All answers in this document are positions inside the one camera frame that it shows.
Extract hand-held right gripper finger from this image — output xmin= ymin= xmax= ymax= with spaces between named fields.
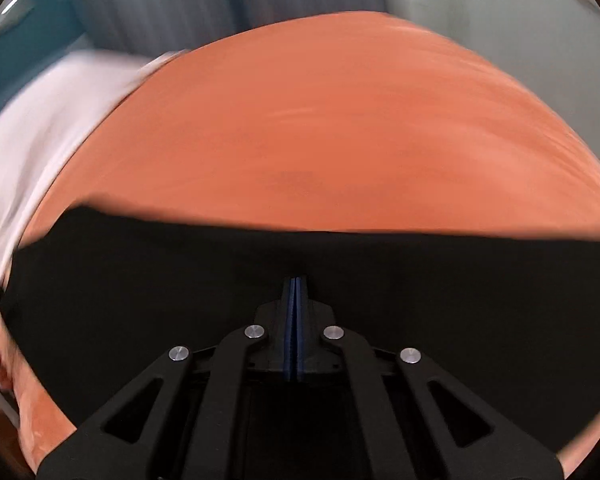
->
xmin=292 ymin=276 xmax=565 ymax=480
xmin=36 ymin=276 xmax=295 ymax=480

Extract black pants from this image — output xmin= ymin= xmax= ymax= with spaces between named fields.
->
xmin=0 ymin=203 xmax=600 ymax=463

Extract white pillow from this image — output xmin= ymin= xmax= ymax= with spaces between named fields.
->
xmin=0 ymin=49 xmax=193 ymax=311

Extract grey curtain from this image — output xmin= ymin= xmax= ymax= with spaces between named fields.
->
xmin=60 ymin=0 xmax=392 ymax=57

